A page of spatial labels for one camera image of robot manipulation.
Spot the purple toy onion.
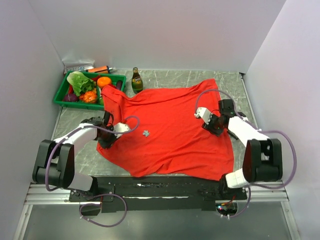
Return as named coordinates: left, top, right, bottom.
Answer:
left=62, top=93, right=79, bottom=102

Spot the orange black tube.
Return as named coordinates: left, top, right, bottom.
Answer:
left=85, top=65, right=116, bottom=74

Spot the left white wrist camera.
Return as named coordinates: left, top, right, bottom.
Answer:
left=113, top=122, right=131, bottom=139

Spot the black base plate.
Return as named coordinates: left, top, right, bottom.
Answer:
left=69, top=176, right=247, bottom=213

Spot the aluminium rail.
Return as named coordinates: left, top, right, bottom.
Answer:
left=24, top=184, right=289, bottom=205

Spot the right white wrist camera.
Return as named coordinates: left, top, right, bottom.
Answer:
left=194, top=107, right=213, bottom=125

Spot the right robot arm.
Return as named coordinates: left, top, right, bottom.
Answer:
left=194, top=99, right=283, bottom=200

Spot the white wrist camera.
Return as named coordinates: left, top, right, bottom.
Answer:
left=194, top=107, right=213, bottom=125
left=113, top=122, right=131, bottom=139

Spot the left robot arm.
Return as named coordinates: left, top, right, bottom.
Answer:
left=32, top=111, right=117, bottom=201

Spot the toy lettuce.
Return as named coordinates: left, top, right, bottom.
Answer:
left=66, top=71, right=95, bottom=97

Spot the green glass bottle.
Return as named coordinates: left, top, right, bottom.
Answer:
left=131, top=67, right=144, bottom=94

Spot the purple cable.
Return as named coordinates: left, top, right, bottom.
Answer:
left=44, top=115, right=141, bottom=228
left=194, top=88, right=298, bottom=219

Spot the red toy chili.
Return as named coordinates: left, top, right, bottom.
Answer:
left=68, top=85, right=74, bottom=94

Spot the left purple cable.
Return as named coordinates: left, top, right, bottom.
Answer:
left=44, top=115, right=141, bottom=228

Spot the purple toy eggplant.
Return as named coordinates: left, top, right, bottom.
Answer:
left=115, top=80, right=123, bottom=91

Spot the green toy vegetable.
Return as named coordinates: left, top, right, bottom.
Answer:
left=99, top=97, right=104, bottom=105

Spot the small black frame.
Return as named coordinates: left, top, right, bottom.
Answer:
left=227, top=129, right=239, bottom=140

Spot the green plastic basket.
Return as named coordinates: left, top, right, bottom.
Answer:
left=53, top=71, right=127, bottom=110

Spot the orange toy pumpkin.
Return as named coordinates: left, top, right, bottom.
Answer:
left=79, top=91, right=98, bottom=104

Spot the crumpled white packet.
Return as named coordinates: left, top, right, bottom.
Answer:
left=62, top=59, right=95, bottom=74

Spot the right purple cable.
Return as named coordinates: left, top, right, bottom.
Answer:
left=194, top=88, right=298, bottom=219

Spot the red t-shirt garment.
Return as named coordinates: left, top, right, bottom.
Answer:
left=97, top=79, right=234, bottom=181

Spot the toy orange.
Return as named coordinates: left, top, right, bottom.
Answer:
left=96, top=76, right=112, bottom=89

